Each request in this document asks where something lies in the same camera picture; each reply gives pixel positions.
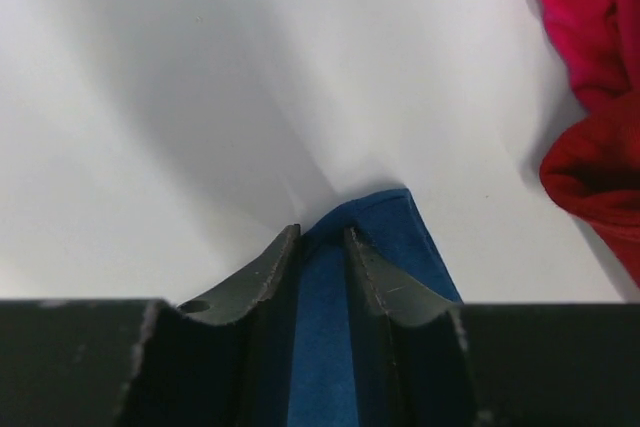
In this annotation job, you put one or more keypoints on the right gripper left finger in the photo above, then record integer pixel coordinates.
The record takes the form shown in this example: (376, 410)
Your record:
(223, 358)

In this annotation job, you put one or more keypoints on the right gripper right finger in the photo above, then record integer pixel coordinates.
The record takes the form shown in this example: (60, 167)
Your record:
(422, 360)

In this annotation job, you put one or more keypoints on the navy blue t shirt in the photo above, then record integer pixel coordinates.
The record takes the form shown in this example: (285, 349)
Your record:
(322, 382)

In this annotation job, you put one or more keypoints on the folded red t shirt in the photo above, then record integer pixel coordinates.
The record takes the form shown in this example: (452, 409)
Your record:
(592, 172)

